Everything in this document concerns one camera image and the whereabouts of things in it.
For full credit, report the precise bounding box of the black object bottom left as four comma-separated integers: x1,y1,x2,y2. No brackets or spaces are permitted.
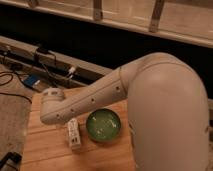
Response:
0,151,23,171

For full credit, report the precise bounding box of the white plug connector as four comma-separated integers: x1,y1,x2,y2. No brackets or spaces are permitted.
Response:
67,66,77,79

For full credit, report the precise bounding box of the wooden bamboo board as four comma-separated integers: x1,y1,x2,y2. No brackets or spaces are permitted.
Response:
21,93,135,171

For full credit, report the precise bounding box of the black cable on floor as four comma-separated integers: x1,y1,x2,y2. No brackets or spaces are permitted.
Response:
0,70,33,104

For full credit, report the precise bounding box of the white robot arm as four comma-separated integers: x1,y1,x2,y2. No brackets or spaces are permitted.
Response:
40,52,209,171

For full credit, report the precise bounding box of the blue box device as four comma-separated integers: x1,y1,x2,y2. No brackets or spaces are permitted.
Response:
23,75,41,88

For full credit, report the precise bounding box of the black adapter on rail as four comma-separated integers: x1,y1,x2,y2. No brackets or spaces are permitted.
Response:
36,46,50,55

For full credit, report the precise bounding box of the small white labelled bottle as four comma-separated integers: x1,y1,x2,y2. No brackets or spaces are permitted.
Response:
67,118,81,149

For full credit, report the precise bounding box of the green ceramic bowl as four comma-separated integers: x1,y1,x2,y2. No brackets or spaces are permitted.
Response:
86,108,121,142

